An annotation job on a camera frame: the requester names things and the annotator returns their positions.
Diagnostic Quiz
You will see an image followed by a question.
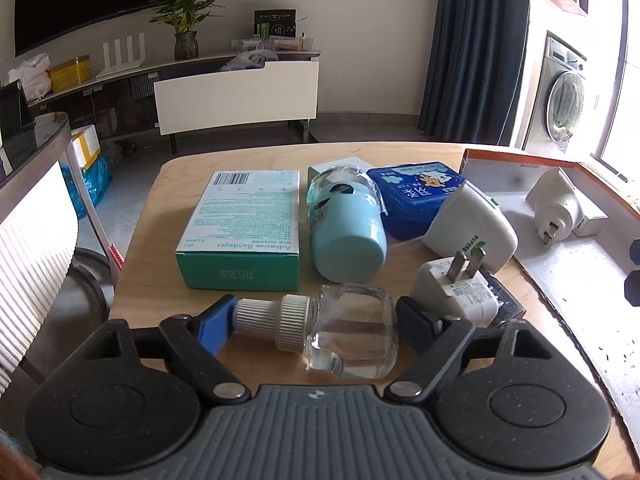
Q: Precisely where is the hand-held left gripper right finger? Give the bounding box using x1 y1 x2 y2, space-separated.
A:
385 296 553 406

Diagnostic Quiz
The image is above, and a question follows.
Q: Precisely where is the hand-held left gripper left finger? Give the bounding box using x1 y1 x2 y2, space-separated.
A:
82 294 251 404

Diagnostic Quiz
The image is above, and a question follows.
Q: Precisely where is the orange rimmed cardboard box tray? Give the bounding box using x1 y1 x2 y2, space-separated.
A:
457 147 640 446

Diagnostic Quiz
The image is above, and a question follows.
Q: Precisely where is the clear glass bottle white cap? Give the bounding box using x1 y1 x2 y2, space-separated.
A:
235 284 398 380

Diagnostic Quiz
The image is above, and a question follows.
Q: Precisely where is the light blue toothpick holder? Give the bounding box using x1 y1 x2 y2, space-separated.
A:
306 165 390 283

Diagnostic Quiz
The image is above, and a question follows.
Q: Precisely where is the white plug-in device green button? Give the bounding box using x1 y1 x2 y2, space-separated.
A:
421 180 519 273

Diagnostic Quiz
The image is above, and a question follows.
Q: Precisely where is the white charger adapter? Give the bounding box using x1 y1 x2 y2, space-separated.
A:
410 250 501 328

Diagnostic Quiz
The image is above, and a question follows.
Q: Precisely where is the small white labelled box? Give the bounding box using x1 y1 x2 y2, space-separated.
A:
570 195 610 237

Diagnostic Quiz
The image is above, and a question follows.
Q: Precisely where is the black textured pad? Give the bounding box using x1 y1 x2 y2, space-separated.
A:
480 267 528 328

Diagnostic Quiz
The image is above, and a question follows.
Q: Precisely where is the green and white bandage box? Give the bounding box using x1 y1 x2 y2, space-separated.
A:
175 170 302 293

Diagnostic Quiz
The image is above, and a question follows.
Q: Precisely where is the white cone plug-in device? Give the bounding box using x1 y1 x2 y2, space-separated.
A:
525 167 581 247

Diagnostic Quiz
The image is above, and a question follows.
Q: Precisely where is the blue plastic box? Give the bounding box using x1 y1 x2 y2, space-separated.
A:
366 161 468 241

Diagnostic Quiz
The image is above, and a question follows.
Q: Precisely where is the blue plastic bag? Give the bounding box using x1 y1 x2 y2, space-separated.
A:
60 152 113 221

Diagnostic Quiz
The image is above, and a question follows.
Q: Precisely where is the silver washing machine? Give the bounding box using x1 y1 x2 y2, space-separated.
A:
525 35 588 153

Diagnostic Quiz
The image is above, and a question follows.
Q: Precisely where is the round glass top table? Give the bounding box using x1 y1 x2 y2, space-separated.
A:
0 110 111 401

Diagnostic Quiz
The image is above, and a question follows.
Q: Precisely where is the white tv cabinet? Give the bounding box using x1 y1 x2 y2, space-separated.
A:
25 49 322 155

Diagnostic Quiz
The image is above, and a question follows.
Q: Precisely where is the crumpled translucent plastic bag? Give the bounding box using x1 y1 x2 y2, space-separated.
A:
222 50 278 70

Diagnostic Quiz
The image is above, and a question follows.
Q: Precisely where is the white router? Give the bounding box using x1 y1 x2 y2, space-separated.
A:
96 32 153 79

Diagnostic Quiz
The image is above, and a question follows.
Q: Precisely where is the dark blue curtain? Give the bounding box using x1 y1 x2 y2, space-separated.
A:
417 0 533 148

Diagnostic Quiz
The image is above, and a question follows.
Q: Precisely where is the dark patterned vase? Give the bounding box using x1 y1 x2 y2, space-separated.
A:
173 31 200 60

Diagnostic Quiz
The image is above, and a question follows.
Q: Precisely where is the black stand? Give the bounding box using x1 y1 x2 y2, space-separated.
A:
0 80 38 171

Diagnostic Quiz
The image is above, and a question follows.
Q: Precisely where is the clear plastic organizer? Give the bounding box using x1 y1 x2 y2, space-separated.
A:
231 35 321 56

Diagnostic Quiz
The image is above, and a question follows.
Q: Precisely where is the black box green print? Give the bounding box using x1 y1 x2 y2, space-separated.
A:
254 8 297 40

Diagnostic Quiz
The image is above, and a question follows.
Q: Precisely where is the white plastic bag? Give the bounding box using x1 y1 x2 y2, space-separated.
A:
6 55 53 101

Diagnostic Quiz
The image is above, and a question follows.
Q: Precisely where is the green bamboo plant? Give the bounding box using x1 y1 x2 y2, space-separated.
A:
148 0 226 36

